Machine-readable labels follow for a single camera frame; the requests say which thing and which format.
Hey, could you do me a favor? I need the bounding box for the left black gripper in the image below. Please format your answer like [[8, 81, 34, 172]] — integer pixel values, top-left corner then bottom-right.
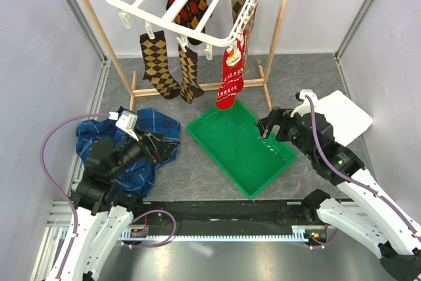
[[109, 126, 180, 178]]

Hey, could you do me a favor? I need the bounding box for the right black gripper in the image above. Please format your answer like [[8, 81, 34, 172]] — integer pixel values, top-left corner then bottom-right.
[[255, 106, 317, 161]]

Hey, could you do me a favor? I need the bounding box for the red christmas sock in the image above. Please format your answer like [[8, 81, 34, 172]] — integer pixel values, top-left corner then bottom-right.
[[216, 32, 246, 110]]

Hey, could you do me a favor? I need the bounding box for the brown yellow argyle sock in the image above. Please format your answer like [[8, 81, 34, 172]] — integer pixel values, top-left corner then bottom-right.
[[178, 46, 204, 104], [139, 30, 181, 100]]

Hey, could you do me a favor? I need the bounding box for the tan brown argyle sock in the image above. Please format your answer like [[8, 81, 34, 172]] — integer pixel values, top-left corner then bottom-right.
[[231, 0, 259, 74]]

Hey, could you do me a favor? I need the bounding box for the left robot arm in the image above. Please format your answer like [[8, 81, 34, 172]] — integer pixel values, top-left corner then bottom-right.
[[47, 131, 180, 280]]

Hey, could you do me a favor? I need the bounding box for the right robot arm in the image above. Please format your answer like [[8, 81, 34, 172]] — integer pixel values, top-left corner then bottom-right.
[[255, 107, 420, 280]]

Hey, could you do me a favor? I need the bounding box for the green plastic tray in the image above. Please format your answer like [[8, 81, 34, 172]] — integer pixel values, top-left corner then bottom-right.
[[186, 100, 297, 199]]

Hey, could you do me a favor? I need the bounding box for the blue plaid shirt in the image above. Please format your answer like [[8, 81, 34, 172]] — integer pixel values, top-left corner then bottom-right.
[[76, 107, 181, 197]]

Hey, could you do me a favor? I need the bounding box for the wooden clothes rack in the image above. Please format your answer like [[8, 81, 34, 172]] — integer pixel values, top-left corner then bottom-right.
[[64, 0, 297, 112]]

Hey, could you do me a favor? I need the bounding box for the black red argyle sock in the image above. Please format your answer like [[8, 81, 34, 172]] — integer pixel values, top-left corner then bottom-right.
[[166, 0, 209, 30]]

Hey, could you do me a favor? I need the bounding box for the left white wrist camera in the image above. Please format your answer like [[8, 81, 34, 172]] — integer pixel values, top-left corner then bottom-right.
[[109, 111, 139, 141]]

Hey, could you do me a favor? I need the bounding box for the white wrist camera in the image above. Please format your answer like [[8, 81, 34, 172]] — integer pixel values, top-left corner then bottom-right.
[[290, 89, 318, 117], [109, 111, 139, 141]]

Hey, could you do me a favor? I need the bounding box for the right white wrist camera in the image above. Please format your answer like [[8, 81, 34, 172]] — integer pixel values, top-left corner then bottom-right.
[[290, 89, 318, 117]]

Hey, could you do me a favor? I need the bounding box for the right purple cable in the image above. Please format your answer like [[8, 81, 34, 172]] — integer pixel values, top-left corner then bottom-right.
[[304, 95, 421, 239]]

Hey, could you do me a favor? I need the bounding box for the purple cable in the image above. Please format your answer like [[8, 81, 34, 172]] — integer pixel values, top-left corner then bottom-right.
[[39, 113, 111, 278], [304, 95, 421, 239]]

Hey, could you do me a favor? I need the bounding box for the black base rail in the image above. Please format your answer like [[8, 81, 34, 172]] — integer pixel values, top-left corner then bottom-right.
[[132, 199, 339, 242]]

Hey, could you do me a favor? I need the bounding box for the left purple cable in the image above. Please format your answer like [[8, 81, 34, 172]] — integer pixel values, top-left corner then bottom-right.
[[39, 113, 111, 278]]

